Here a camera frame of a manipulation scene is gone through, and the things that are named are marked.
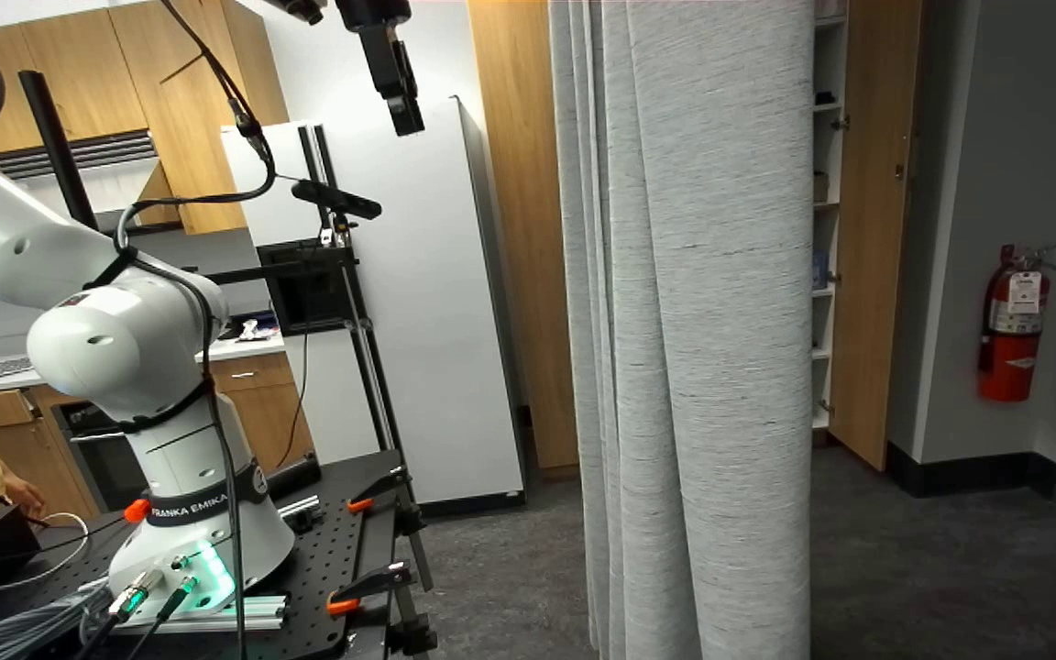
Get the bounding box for black microwave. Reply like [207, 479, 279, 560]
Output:
[255, 235, 366, 341]

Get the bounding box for wooden base cabinets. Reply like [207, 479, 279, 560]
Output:
[0, 354, 321, 523]

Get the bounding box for white thin cable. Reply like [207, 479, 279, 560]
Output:
[0, 509, 95, 605]

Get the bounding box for teal connector block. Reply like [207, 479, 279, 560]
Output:
[170, 543, 239, 615]

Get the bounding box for grey white woven curtain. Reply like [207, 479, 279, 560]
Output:
[548, 0, 822, 660]

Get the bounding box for black slanted bar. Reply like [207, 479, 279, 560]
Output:
[15, 68, 103, 230]

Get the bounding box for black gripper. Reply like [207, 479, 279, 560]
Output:
[329, 0, 431, 141]

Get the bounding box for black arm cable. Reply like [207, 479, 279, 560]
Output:
[117, 0, 282, 257]

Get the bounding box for white refrigerator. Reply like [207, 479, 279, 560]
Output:
[218, 0, 530, 505]

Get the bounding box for silver range hood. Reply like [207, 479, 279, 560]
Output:
[0, 130, 164, 222]

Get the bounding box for wooden wall cabinet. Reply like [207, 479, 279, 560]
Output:
[0, 0, 294, 237]

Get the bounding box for tall wooden panel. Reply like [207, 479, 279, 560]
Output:
[466, 0, 581, 477]

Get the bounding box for wooden door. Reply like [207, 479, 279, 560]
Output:
[824, 0, 927, 472]

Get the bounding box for red fire extinguisher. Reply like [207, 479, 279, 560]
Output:
[976, 241, 1056, 407]

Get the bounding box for black perforated robot table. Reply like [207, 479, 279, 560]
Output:
[0, 451, 416, 660]

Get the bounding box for orange black bar clamp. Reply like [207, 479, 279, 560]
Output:
[323, 559, 441, 655]
[344, 484, 431, 531]

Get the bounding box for black oven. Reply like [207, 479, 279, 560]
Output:
[59, 400, 152, 512]

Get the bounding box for black tripod stand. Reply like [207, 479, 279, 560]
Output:
[294, 120, 441, 655]

